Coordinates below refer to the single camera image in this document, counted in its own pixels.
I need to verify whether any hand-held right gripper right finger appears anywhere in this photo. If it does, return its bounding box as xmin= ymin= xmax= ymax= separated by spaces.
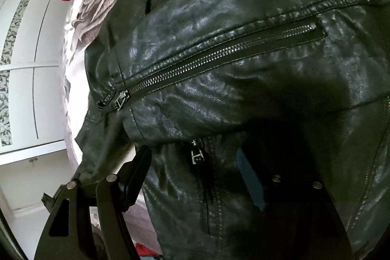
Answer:
xmin=236 ymin=147 xmax=354 ymax=260

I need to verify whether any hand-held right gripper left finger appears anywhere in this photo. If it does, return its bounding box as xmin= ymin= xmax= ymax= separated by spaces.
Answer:
xmin=34 ymin=145 xmax=152 ymax=260

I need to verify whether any black leather jacket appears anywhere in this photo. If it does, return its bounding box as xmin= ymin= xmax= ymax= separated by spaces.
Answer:
xmin=74 ymin=0 xmax=390 ymax=260

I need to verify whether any white wardrobe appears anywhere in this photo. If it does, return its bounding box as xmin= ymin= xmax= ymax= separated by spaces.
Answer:
xmin=0 ymin=0 xmax=83 ymax=230

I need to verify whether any rose print bed sheet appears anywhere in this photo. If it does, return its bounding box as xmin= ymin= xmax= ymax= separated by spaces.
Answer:
xmin=62 ymin=0 xmax=188 ymax=260

